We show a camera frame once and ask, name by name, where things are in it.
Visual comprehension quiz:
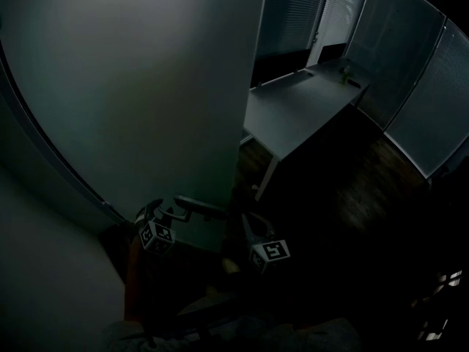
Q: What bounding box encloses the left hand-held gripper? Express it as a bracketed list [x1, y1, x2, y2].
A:
[134, 197, 177, 257]

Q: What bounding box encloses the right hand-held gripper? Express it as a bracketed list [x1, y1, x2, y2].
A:
[240, 213, 292, 275]

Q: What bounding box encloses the metal door lever handle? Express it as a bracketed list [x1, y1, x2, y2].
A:
[160, 194, 230, 223]

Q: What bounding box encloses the frosted glass door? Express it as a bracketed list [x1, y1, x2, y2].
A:
[0, 0, 271, 253]

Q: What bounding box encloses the person's left forearm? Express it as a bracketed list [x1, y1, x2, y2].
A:
[123, 232, 155, 324]

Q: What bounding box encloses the person's shoe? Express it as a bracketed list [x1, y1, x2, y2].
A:
[221, 257, 241, 275]

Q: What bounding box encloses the person's grey shirt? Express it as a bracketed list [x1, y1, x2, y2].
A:
[102, 315, 363, 352]

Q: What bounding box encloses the white office desk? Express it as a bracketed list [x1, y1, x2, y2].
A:
[240, 56, 372, 202]

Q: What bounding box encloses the long black desk divider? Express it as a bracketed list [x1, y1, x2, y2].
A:
[251, 48, 313, 89]

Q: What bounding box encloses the short black desk divider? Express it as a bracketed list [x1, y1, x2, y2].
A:
[317, 42, 347, 66]

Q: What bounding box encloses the partition blind panel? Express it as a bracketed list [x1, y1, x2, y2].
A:
[384, 18, 469, 180]

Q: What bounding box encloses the wide window blind panel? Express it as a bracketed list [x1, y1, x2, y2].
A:
[255, 0, 328, 62]

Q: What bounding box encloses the narrow glass panel with blind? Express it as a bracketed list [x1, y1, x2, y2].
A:
[307, 0, 373, 67]

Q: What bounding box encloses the frosted glass partition panel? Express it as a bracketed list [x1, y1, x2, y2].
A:
[346, 0, 447, 130]

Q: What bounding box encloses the black head-worn camera rig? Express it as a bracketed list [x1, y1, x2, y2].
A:
[174, 290, 243, 340]

